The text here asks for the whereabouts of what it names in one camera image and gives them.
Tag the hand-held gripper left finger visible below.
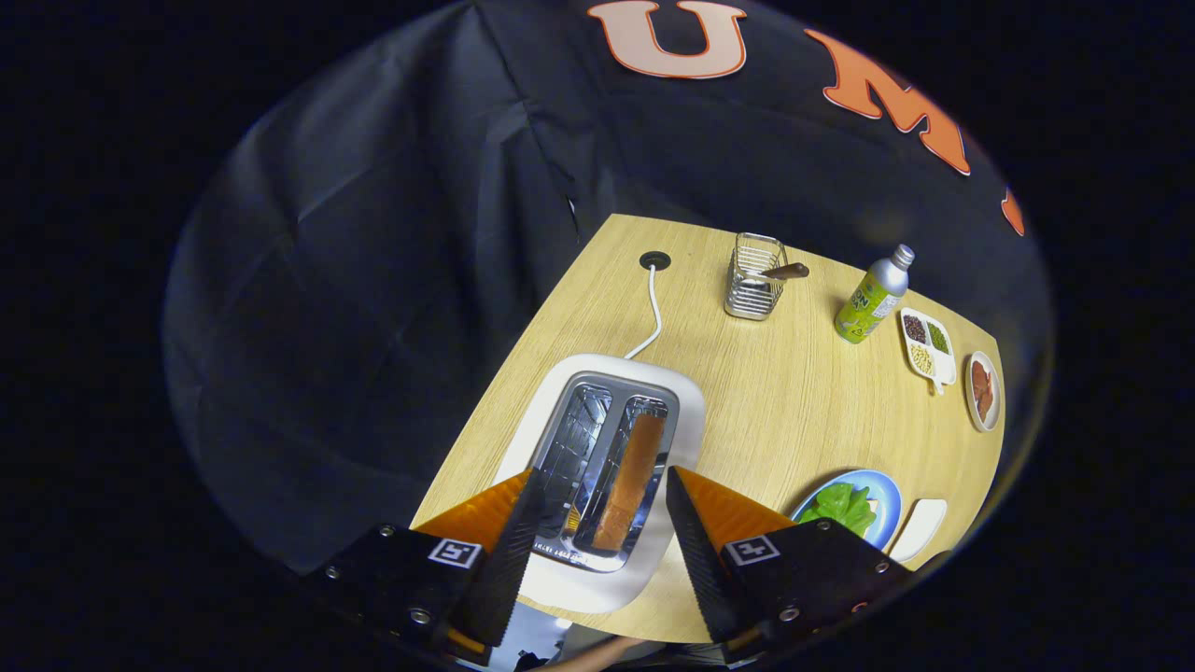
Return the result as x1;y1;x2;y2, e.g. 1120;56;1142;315
299;469;547;665

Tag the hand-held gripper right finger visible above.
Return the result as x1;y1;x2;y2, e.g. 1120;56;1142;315
665;465;911;665

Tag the browned toast slice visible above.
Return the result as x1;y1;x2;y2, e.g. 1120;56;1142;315
591;413;666;552

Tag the green lettuce leaf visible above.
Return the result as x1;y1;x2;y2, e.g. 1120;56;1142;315
798;483;879;539

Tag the white toaster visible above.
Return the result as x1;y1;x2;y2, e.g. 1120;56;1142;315
493;353;706;614

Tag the blue round plate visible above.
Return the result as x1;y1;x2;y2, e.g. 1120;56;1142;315
791;469;904;553

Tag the white rounded square plate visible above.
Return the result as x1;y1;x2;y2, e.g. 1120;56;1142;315
889;498;949;563

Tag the silver bottle green label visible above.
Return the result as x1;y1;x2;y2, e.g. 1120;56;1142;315
834;245;916;344

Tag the black backdrop cloth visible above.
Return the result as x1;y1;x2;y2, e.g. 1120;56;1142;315
161;0;1056;598

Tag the white divided dish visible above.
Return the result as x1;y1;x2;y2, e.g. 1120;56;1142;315
899;307;957;395

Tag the white oval plate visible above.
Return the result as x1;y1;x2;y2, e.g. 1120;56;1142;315
964;351;1003;433

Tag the white toaster power cable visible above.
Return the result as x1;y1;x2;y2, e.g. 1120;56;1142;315
624;264;664;360

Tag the metal wire utensil basket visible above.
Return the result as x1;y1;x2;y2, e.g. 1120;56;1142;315
724;232;790;321

